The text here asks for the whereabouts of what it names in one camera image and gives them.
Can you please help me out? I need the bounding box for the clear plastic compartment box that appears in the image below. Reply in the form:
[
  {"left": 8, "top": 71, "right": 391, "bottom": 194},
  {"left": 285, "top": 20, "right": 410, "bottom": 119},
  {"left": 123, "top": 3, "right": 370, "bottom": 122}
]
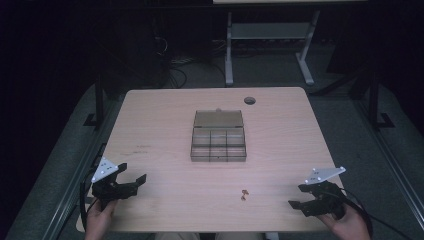
[{"left": 189, "top": 107, "right": 248, "bottom": 163}]

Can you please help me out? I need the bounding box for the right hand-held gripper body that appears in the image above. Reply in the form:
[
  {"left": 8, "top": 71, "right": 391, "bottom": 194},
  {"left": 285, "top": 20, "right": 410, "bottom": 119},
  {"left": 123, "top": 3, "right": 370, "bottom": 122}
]
[{"left": 297, "top": 166, "right": 348, "bottom": 220}]

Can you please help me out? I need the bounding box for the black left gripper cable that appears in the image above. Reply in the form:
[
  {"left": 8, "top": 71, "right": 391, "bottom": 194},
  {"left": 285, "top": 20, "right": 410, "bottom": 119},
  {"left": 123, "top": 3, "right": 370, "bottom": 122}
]
[{"left": 79, "top": 166, "right": 101, "bottom": 232}]

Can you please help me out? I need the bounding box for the aluminium rail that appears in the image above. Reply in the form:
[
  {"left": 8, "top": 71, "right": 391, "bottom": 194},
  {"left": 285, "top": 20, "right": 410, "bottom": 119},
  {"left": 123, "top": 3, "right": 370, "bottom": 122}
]
[
  {"left": 353, "top": 98, "right": 424, "bottom": 223},
  {"left": 41, "top": 96, "right": 125, "bottom": 240}
]

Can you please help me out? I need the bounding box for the person's right hand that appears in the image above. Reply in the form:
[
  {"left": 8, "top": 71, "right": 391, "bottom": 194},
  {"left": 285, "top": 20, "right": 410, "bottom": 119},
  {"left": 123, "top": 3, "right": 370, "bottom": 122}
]
[{"left": 316, "top": 203, "right": 372, "bottom": 240}]

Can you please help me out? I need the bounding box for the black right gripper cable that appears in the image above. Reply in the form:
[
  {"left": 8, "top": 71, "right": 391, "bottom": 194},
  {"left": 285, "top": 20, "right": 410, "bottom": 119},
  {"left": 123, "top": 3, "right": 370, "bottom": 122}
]
[{"left": 339, "top": 187, "right": 416, "bottom": 240}]

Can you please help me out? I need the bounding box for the black metal stand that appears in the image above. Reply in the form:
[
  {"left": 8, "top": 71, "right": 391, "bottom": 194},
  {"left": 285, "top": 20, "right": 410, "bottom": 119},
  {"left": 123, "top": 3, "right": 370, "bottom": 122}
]
[
  {"left": 365, "top": 64, "right": 397, "bottom": 132},
  {"left": 82, "top": 71, "right": 107, "bottom": 130}
]

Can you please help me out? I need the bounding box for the person's left hand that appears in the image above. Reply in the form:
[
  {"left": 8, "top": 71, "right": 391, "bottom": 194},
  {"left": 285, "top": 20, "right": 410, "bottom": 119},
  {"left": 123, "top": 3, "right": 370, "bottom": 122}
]
[{"left": 84, "top": 199, "right": 119, "bottom": 240}]

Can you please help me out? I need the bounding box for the white metal table frame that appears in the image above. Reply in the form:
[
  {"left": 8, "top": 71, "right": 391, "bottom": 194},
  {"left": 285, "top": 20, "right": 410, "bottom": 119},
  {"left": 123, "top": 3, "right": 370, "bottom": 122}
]
[{"left": 224, "top": 9, "right": 321, "bottom": 88}]

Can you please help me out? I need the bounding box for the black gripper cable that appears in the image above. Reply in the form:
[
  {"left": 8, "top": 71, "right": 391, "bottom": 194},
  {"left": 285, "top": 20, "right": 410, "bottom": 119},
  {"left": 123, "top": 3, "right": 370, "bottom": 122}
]
[
  {"left": 339, "top": 187, "right": 416, "bottom": 240},
  {"left": 79, "top": 166, "right": 101, "bottom": 232}
]

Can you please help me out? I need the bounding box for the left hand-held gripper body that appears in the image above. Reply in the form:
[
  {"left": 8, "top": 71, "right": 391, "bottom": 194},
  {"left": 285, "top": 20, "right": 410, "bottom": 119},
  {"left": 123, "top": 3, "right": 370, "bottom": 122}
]
[{"left": 90, "top": 156, "right": 139, "bottom": 211}]

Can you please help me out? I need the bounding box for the bundle of floor cables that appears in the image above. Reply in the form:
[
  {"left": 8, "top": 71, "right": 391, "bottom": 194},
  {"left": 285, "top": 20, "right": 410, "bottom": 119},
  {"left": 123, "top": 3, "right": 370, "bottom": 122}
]
[{"left": 151, "top": 34, "right": 228, "bottom": 90}]

